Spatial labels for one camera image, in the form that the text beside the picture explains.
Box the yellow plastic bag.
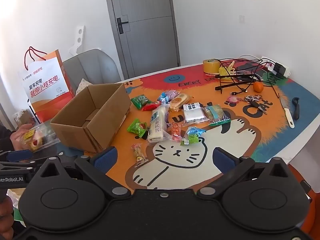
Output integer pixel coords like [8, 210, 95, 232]
[218, 61, 237, 80]

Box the small clear nut packet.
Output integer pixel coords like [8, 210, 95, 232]
[131, 143, 148, 168]

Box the green striped cake packet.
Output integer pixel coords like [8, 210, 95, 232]
[203, 104, 232, 127]

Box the patterned cushion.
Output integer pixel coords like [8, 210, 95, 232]
[76, 78, 91, 96]

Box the white-handled knife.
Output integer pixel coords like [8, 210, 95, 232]
[279, 97, 296, 129]

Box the long white snack packet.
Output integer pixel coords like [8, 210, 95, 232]
[147, 104, 170, 143]

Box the white cake packet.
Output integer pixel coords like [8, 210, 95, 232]
[182, 102, 206, 126]

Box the red snack packet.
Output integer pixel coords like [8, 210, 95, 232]
[141, 101, 162, 112]

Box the black peeler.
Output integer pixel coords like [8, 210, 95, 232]
[292, 97, 300, 121]

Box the person's left hand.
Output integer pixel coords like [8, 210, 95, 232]
[0, 195, 14, 230]

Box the purple snack packet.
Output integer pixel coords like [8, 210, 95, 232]
[166, 89, 181, 101]

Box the blue and green snack packet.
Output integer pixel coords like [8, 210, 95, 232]
[181, 127, 207, 146]

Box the white wall bracket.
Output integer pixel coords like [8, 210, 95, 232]
[69, 25, 86, 56]

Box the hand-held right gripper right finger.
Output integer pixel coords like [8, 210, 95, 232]
[198, 147, 292, 201]

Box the green packet with red print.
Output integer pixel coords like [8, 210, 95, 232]
[127, 119, 148, 138]

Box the bunch of keys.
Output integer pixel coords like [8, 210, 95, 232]
[241, 94, 268, 115]

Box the pink keychain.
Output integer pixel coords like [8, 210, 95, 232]
[227, 95, 241, 106]

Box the clear packet with orange print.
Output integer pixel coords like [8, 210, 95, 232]
[169, 121, 183, 143]

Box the grey door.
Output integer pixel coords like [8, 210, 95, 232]
[103, 0, 181, 80]

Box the black charger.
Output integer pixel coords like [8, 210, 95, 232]
[272, 62, 286, 76]

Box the orange and white paper bag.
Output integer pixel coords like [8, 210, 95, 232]
[17, 46, 75, 123]

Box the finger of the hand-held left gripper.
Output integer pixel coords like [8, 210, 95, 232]
[0, 149, 35, 163]

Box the small brown box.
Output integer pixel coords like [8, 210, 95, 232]
[14, 109, 38, 128]

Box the long biscuit packet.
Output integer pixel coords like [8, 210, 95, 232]
[169, 93, 192, 112]

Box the yellow tape roll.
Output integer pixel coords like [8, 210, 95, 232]
[202, 58, 221, 75]

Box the white power strip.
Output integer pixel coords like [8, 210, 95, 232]
[261, 55, 291, 77]

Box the dark flat pad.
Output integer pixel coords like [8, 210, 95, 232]
[234, 60, 266, 73]

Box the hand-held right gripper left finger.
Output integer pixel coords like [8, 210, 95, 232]
[37, 147, 131, 201]

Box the black wire stand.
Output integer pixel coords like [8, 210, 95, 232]
[215, 58, 282, 98]
[214, 73, 263, 92]

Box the brown cardboard box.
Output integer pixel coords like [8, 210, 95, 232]
[50, 82, 132, 155]

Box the grey chair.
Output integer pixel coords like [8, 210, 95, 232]
[62, 49, 123, 91]

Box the clear plastic snack packet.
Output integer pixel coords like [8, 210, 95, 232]
[21, 124, 58, 153]

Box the black door handle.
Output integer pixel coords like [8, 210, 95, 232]
[116, 17, 129, 34]

